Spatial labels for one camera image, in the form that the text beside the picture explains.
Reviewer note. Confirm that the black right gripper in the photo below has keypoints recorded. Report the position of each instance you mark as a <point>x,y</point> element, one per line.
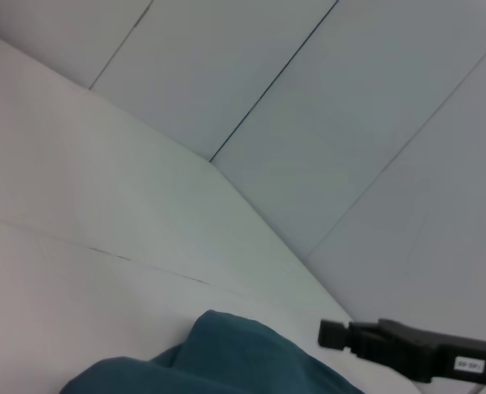
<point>440,353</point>

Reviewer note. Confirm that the teal blue shirt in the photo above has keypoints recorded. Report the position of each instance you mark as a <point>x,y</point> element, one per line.
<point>226,361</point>

